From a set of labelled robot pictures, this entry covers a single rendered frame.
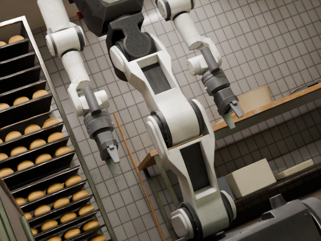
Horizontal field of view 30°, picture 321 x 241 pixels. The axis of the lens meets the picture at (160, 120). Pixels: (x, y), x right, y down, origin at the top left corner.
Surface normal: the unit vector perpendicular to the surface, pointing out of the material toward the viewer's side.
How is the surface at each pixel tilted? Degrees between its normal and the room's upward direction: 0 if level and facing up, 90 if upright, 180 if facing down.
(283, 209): 45
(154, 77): 80
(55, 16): 91
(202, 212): 106
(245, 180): 90
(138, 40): 90
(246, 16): 90
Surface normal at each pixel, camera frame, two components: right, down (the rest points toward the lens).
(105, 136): 0.13, -0.44
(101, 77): 0.16, -0.23
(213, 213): 0.29, 0.02
